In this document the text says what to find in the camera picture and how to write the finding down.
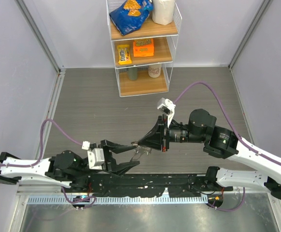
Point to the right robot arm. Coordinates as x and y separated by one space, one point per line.
220 143

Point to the white printed cup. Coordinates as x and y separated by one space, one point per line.
154 70

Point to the yellow candy bag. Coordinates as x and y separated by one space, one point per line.
124 54

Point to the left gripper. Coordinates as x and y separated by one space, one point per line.
110 162

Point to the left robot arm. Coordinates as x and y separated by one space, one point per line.
66 169

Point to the orange snack box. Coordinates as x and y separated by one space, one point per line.
143 47

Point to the white wire shelf unit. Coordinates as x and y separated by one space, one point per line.
144 59

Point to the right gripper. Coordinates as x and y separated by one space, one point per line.
153 138

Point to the white slotted cable duct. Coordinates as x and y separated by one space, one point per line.
164 199

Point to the grey green can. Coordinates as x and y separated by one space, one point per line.
132 73

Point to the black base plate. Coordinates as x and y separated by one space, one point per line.
146 185

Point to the white paper towel roll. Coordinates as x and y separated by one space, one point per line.
163 11

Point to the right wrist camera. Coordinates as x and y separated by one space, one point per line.
167 107

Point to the blue chips bag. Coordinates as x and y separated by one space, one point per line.
130 16

